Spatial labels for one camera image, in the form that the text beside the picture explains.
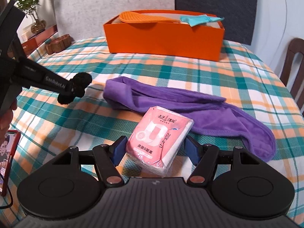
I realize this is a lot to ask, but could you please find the red cased smartphone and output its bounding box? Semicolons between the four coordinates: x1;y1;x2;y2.
0;130;21;197

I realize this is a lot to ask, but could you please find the plaid tablecloth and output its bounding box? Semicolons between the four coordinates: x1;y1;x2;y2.
1;37;303;226

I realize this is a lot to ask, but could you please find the dark wooden chair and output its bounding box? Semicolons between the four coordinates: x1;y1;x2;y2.
279;37;304;117

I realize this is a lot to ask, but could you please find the brown wooden coaster stack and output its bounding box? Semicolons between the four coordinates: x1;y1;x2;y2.
45;34;72;55

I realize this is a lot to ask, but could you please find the pink tissue packet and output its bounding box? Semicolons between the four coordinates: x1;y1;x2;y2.
126;106;194;176

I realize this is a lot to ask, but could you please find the white wall cable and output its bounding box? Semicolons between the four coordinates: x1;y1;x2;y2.
269;0;289;70

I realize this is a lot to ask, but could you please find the orange honeycomb silicone mat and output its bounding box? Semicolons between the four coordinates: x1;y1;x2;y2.
119;11;180;24

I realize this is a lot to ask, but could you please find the person's left hand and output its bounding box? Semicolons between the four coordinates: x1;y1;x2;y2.
0;99;17;144

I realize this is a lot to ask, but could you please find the purple microfiber cloth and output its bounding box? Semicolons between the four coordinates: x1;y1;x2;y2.
103;77;277;162

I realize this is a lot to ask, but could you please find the orange cardboard box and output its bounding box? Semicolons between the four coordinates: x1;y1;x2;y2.
104;10;225;61

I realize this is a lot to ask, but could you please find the teal wet wipes packet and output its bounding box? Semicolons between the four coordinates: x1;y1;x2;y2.
180;14;225;27

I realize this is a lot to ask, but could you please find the dark grey felt panel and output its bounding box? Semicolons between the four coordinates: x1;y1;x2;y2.
175;0;258;45

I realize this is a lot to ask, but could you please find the light grey felt panel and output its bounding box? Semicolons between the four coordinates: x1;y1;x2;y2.
54;0;175;40

